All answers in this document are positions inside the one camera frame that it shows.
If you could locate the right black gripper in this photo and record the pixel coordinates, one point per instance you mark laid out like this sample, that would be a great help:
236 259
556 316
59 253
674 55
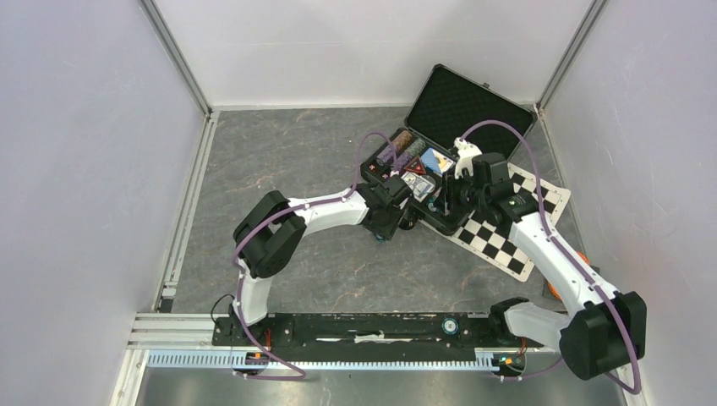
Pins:
451 186

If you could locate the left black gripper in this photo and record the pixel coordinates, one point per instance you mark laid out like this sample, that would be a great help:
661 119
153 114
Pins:
387 230

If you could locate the clear round lid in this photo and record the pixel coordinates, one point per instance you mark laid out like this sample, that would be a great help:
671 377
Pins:
423 187

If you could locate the blue card deck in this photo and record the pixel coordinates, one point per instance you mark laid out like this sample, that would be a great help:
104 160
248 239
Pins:
436 161
409 178

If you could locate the red triangular card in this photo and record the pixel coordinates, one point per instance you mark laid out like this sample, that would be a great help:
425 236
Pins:
415 166

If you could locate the purple chip stack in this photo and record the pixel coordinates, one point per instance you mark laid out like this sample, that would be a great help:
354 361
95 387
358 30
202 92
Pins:
401 162
387 156

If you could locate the brown chip stack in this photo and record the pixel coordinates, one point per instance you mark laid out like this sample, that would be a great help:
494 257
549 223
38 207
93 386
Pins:
402 140

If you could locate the black poker set case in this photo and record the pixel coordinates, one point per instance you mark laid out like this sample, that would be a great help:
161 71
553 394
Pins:
447 106

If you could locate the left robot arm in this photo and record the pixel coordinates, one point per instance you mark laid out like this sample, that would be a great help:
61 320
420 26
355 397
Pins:
270 234

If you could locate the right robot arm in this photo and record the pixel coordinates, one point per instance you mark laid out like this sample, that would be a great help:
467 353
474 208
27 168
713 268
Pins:
602 328

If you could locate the blue card deck in case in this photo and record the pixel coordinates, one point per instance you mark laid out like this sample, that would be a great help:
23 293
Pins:
409 178

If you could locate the black white checkered board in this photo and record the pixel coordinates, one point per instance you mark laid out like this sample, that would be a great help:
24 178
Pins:
482 239

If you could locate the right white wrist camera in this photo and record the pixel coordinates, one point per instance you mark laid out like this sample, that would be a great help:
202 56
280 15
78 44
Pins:
466 152

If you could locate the teal chip on rail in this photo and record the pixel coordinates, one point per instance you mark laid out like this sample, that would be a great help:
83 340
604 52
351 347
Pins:
450 326

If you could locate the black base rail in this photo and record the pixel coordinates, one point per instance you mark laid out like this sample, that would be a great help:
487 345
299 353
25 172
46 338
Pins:
372 337

